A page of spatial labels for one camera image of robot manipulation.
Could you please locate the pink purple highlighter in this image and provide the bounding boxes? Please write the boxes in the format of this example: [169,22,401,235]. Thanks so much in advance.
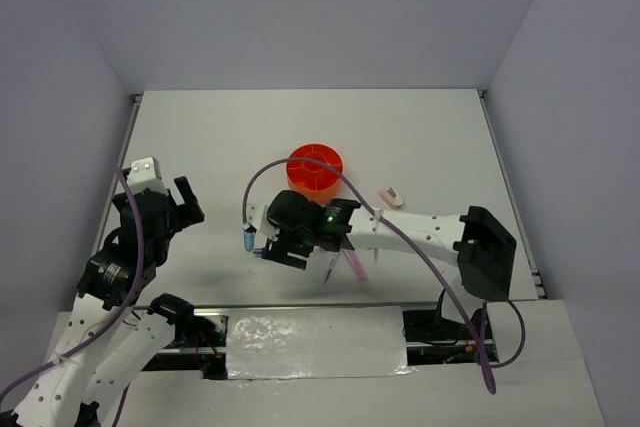
[343,250,368,282]

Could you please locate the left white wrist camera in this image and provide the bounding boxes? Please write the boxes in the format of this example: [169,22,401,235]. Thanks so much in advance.
[127,156,167,195]

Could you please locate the orange round desk organizer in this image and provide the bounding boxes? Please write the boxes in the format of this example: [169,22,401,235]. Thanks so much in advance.
[286,144,344,204]

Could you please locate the silver tape sheet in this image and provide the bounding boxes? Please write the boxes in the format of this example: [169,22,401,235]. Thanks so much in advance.
[226,306,411,380]

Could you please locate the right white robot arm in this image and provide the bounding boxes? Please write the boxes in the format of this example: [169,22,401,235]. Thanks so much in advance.
[245,190,517,302]

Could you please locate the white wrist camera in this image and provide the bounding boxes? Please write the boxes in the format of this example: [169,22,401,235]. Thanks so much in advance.
[243,204,280,241]
[127,156,167,195]

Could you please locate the blue translucent correction tape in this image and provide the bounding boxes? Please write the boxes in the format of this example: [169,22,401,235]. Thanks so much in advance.
[243,226,255,253]

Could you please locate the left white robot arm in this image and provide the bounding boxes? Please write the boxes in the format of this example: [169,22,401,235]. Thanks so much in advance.
[1,169,204,426]

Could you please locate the grey purple pen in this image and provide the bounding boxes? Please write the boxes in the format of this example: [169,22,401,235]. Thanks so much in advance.
[323,251,340,286]

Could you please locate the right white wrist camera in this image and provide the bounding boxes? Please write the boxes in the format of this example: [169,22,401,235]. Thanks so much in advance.
[243,204,280,241]

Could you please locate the pink white correction tape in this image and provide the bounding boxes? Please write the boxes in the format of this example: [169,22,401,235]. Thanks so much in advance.
[379,187,404,210]

